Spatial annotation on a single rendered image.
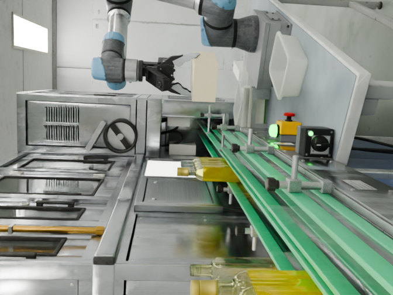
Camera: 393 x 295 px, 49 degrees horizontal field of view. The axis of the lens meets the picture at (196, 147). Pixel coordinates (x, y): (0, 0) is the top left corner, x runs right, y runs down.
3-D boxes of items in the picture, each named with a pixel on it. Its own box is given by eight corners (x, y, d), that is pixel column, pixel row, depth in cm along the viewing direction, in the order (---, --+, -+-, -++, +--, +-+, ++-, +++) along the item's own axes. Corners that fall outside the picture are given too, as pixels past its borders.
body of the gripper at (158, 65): (175, 57, 147) (140, 55, 146) (175, 64, 139) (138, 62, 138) (174, 78, 150) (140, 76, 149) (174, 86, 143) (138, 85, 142)
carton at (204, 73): (214, 52, 147) (192, 51, 147) (218, 66, 133) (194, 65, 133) (211, 85, 153) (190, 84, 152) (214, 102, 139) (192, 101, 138)
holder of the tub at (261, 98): (258, 142, 213) (242, 141, 212) (262, 86, 209) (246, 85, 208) (266, 147, 196) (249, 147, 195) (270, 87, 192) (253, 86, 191)
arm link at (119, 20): (107, 8, 188) (100, 92, 160) (104, -14, 179) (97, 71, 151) (134, 9, 189) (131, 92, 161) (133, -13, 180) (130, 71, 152)
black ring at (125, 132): (137, 153, 274) (103, 151, 272) (138, 119, 271) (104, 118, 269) (136, 154, 269) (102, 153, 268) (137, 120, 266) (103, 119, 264)
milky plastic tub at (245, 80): (255, 90, 229) (240, 89, 228) (261, 47, 221) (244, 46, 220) (262, 98, 212) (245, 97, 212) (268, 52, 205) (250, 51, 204)
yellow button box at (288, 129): (295, 140, 153) (274, 139, 152) (296, 119, 152) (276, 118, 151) (301, 143, 146) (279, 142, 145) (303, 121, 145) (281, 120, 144)
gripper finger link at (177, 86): (196, 89, 151) (175, 74, 148) (197, 96, 145) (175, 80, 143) (191, 96, 152) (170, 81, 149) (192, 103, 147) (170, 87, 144)
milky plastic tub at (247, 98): (258, 131, 212) (240, 131, 211) (261, 86, 209) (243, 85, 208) (265, 136, 195) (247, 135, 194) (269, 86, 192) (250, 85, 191)
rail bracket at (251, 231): (279, 247, 122) (233, 246, 121) (281, 224, 121) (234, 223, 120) (283, 253, 118) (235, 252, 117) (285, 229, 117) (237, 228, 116)
